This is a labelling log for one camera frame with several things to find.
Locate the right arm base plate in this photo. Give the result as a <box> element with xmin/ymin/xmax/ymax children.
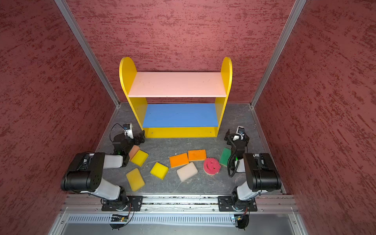
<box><xmin>217</xmin><ymin>196</ymin><xmax>258</xmax><ymax>212</ymax></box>

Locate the large yellow sponge front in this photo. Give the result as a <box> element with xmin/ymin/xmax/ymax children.
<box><xmin>126</xmin><ymin>168</ymin><xmax>145</xmax><ymax>192</ymax></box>

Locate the orange sponge left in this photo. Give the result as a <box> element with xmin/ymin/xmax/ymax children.
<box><xmin>169</xmin><ymin>153</ymin><xmax>190</xmax><ymax>168</ymax></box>

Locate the orange sponge right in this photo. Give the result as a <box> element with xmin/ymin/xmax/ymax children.
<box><xmin>188</xmin><ymin>149</ymin><xmax>207</xmax><ymax>162</ymax></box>

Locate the aluminium front rail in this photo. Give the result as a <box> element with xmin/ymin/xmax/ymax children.
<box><xmin>60</xmin><ymin>193</ymin><xmax>299</xmax><ymax>213</ymax></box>

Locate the yellow sponge near left gripper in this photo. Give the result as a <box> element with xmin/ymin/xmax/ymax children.
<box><xmin>131</xmin><ymin>150</ymin><xmax>149</xmax><ymax>167</ymax></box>

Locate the cream white sponge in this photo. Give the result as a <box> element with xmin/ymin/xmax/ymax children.
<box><xmin>177</xmin><ymin>162</ymin><xmax>198</xmax><ymax>182</ymax></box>

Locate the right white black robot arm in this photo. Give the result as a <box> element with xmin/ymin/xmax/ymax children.
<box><xmin>224</xmin><ymin>126</ymin><xmax>282</xmax><ymax>211</ymax></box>

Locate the salmon pink sponge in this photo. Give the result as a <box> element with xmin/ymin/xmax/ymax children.
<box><xmin>128</xmin><ymin>145</ymin><xmax>140</xmax><ymax>160</ymax></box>

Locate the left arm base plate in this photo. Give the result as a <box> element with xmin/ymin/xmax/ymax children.
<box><xmin>101</xmin><ymin>195</ymin><xmax>144</xmax><ymax>213</ymax></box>

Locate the pink round smiley sponge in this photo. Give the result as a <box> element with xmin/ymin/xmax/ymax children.
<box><xmin>203</xmin><ymin>158</ymin><xmax>221</xmax><ymax>175</ymax></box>

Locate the yellow shelf unit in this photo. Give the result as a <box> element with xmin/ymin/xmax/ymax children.
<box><xmin>119</xmin><ymin>57</ymin><xmax>233</xmax><ymax>139</ymax></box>

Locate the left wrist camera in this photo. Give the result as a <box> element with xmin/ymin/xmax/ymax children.
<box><xmin>122</xmin><ymin>123</ymin><xmax>134</xmax><ymax>139</ymax></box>

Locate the right circuit board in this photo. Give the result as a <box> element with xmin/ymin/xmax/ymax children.
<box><xmin>233</xmin><ymin>215</ymin><xmax>249</xmax><ymax>223</ymax></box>

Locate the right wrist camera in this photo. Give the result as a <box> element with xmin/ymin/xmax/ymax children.
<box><xmin>234</xmin><ymin>126</ymin><xmax>245</xmax><ymax>140</ymax></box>

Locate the orange sponge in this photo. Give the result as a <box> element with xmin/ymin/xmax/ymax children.
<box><xmin>188</xmin><ymin>149</ymin><xmax>207</xmax><ymax>162</ymax></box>
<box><xmin>169</xmin><ymin>153</ymin><xmax>190</xmax><ymax>168</ymax></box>

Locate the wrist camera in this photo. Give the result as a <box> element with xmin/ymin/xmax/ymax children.
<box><xmin>234</xmin><ymin>126</ymin><xmax>245</xmax><ymax>140</ymax></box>
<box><xmin>122</xmin><ymin>123</ymin><xmax>134</xmax><ymax>139</ymax></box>

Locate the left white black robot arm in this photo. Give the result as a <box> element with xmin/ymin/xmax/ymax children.
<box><xmin>61</xmin><ymin>131</ymin><xmax>146</xmax><ymax>211</ymax></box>

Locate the small yellow square sponge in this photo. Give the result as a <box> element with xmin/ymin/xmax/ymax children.
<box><xmin>150</xmin><ymin>162</ymin><xmax>169</xmax><ymax>180</ymax></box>

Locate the green sponge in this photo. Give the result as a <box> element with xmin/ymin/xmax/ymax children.
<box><xmin>219</xmin><ymin>148</ymin><xmax>231</xmax><ymax>166</ymax></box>

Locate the left circuit board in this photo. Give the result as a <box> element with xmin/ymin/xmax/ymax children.
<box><xmin>110</xmin><ymin>214</ymin><xmax>129</xmax><ymax>223</ymax></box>

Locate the circuit board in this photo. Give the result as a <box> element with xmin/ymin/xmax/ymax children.
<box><xmin>233</xmin><ymin>215</ymin><xmax>249</xmax><ymax>223</ymax></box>
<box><xmin>110</xmin><ymin>214</ymin><xmax>129</xmax><ymax>223</ymax></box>

